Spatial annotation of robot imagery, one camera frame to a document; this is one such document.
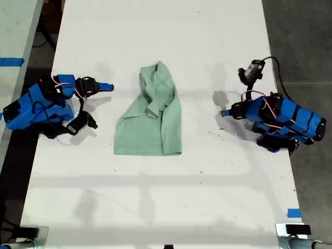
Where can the metal table clamp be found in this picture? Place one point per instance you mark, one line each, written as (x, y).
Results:
(42, 237)
(281, 238)

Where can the pale side table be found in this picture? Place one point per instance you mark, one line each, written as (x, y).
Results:
(15, 31)

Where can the small black box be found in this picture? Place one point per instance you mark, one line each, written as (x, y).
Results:
(298, 229)
(29, 232)

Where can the square blue tape piece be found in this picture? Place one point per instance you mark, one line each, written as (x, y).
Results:
(294, 213)

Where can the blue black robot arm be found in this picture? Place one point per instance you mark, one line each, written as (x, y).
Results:
(33, 111)
(293, 120)

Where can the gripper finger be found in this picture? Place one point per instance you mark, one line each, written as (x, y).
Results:
(105, 89)
(228, 115)
(227, 112)
(105, 85)

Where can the black camera stalk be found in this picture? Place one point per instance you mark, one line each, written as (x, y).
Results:
(250, 89)
(81, 105)

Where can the small black clip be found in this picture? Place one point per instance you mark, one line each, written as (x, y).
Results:
(168, 246)

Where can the pale green T-shirt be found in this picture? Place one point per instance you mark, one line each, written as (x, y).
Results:
(147, 129)

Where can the long blue tape strip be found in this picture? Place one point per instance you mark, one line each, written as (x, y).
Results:
(11, 62)

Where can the black camera box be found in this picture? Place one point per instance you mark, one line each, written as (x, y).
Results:
(253, 69)
(79, 124)

